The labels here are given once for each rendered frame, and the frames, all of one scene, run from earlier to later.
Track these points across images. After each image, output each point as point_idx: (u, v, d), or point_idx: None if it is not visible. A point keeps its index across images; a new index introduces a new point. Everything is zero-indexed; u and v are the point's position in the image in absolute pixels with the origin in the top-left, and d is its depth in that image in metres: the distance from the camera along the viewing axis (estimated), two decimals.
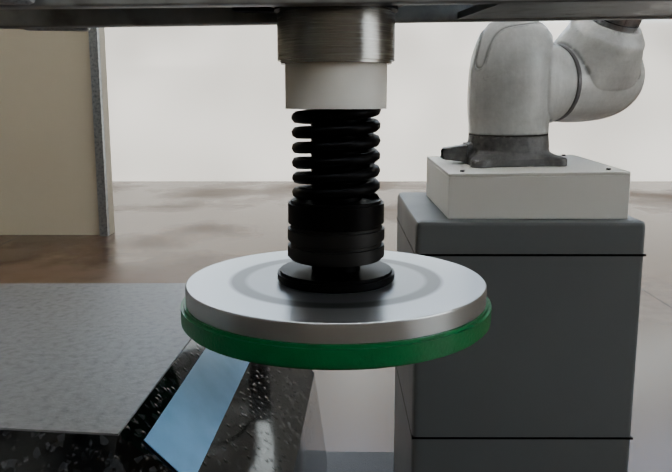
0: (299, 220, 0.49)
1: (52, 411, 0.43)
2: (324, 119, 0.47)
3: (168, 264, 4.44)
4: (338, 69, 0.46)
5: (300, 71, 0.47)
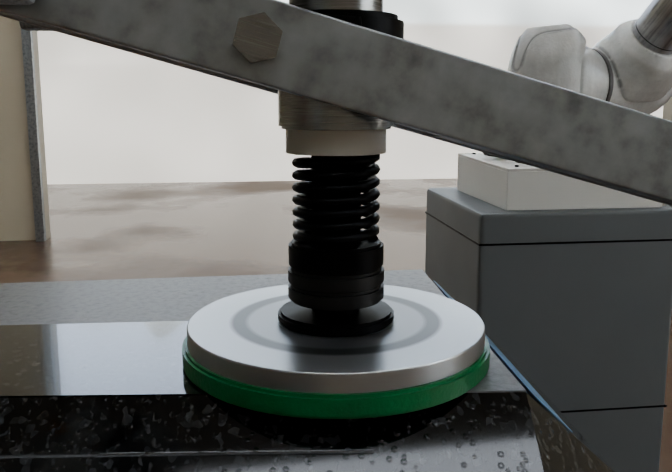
0: (299, 263, 0.49)
1: None
2: (324, 165, 0.48)
3: (119, 268, 4.35)
4: None
5: None
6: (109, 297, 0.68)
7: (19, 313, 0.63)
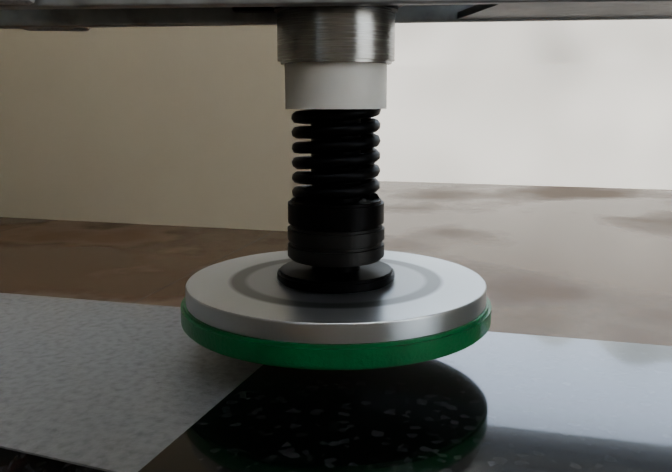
0: (299, 220, 0.49)
1: None
2: (324, 119, 0.47)
3: None
4: (338, 69, 0.46)
5: (300, 71, 0.47)
6: (588, 371, 0.50)
7: (482, 384, 0.47)
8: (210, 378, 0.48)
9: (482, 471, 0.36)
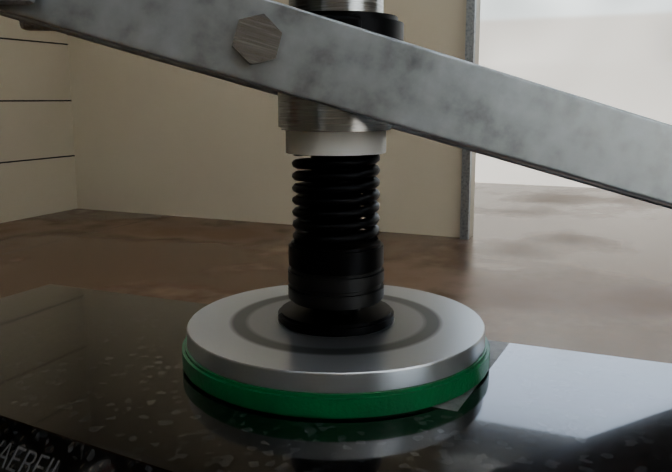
0: (299, 263, 0.49)
1: None
2: (324, 165, 0.48)
3: (545, 277, 4.13)
4: None
5: None
6: None
7: None
8: (413, 412, 0.43)
9: None
